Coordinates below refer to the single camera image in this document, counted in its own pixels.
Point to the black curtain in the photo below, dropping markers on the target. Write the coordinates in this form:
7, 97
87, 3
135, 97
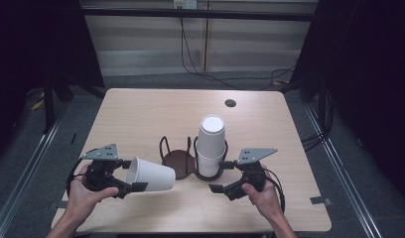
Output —
369, 82
31, 43

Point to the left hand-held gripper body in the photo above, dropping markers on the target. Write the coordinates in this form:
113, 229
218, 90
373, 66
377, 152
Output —
99, 172

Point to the person's right hand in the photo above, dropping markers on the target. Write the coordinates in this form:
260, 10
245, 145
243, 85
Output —
265, 201

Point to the grey tape strip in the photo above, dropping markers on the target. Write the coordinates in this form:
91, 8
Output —
53, 205
320, 200

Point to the metal floor rail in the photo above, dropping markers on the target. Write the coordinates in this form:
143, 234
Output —
342, 178
25, 178

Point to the stack of white paper cups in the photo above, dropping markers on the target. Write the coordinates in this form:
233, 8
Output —
208, 158

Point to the white wall outlet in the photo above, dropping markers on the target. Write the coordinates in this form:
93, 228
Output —
185, 3

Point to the single white paper cup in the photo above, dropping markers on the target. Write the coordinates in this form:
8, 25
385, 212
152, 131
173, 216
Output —
156, 177

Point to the person's left hand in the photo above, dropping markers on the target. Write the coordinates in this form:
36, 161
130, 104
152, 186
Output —
79, 201

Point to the brown double cup holder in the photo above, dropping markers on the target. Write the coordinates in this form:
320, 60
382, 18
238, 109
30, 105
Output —
177, 163

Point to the black table grommet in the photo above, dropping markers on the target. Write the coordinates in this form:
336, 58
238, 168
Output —
230, 103

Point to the black metal stand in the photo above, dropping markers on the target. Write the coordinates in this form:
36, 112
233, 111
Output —
48, 105

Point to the black horizontal bar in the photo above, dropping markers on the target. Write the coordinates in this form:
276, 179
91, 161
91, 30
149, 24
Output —
197, 14

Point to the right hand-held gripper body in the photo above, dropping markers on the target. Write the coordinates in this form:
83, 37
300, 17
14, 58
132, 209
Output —
253, 175

